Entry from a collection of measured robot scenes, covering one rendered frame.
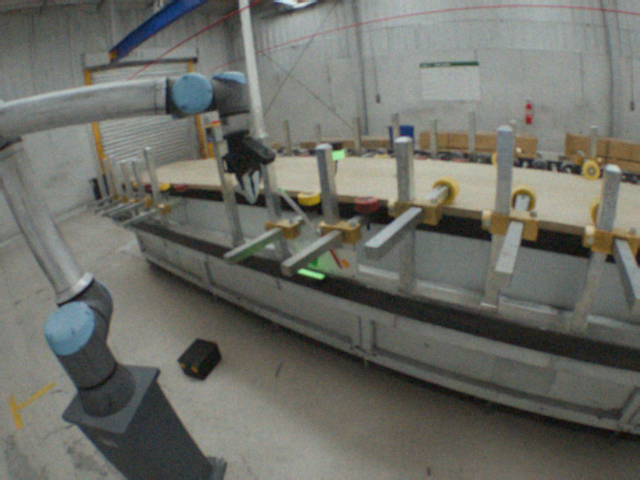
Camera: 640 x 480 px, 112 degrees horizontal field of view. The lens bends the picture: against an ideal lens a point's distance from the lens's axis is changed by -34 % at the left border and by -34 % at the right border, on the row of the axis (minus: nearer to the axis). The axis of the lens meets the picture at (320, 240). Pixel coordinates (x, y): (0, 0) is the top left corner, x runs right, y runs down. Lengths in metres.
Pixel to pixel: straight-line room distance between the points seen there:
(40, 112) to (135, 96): 0.23
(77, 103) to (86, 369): 0.62
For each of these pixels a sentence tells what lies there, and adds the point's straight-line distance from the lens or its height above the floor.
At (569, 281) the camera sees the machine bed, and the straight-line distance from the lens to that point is 1.09.
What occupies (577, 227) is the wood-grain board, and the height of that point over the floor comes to 0.89.
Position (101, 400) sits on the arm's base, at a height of 0.65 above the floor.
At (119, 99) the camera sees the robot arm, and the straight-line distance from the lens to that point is 0.76.
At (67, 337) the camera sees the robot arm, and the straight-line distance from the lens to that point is 0.87.
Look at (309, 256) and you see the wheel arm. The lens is 0.86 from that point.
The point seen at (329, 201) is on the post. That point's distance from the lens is 0.97.
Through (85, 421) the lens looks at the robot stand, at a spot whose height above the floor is 0.60.
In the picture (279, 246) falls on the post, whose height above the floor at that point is 0.75.
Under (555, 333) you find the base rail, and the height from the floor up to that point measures 0.69.
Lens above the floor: 1.22
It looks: 23 degrees down
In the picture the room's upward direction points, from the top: 7 degrees counter-clockwise
